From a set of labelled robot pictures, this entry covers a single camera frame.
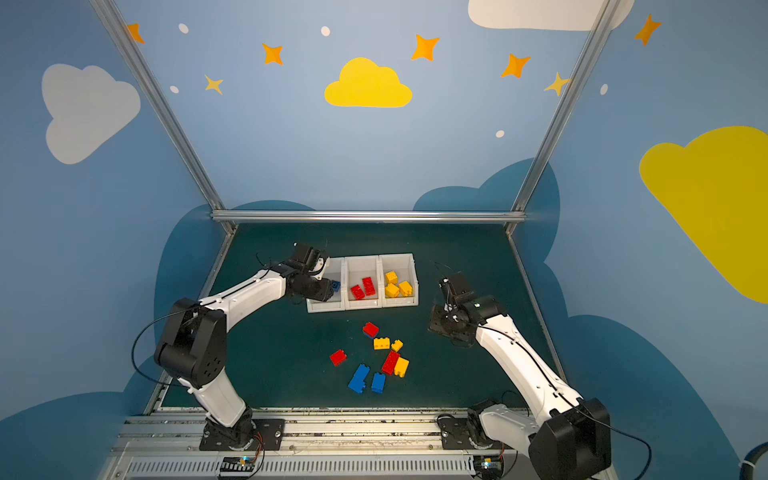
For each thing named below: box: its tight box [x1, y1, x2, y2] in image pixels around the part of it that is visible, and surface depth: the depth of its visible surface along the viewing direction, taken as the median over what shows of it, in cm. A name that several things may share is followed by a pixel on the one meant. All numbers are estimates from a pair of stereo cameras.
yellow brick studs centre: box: [373, 337, 391, 350], surface depth 90 cm
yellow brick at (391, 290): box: [385, 283, 399, 298], surface depth 102 cm
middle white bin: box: [344, 255, 382, 311], surface depth 101 cm
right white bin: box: [379, 253, 419, 308], surface depth 103 cm
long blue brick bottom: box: [348, 364, 370, 394], surface depth 84 cm
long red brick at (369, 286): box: [362, 277, 376, 296], surface depth 103 cm
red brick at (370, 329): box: [362, 322, 380, 338], surface depth 93 cm
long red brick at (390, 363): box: [382, 351, 400, 376], surface depth 86 cm
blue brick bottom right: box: [371, 372, 386, 394], surface depth 82 cm
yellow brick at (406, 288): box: [398, 281, 413, 297], surface depth 103 cm
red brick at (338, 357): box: [330, 349, 347, 367], surface depth 88 cm
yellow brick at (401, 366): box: [394, 356, 410, 378], surface depth 86 cm
